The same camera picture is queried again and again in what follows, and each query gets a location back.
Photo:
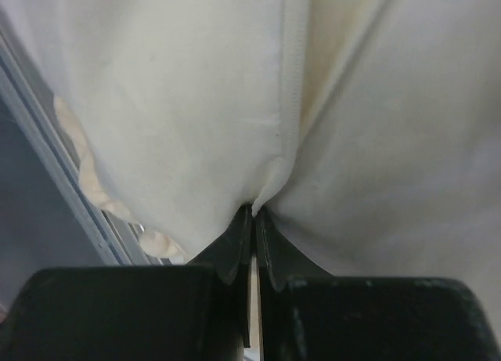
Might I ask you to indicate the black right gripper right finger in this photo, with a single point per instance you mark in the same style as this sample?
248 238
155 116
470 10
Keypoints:
307 313

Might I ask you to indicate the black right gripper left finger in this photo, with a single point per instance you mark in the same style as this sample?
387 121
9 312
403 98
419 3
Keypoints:
196 311

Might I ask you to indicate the white pillowcase with cream ruffle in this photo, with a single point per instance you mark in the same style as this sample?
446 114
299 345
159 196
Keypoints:
371 128

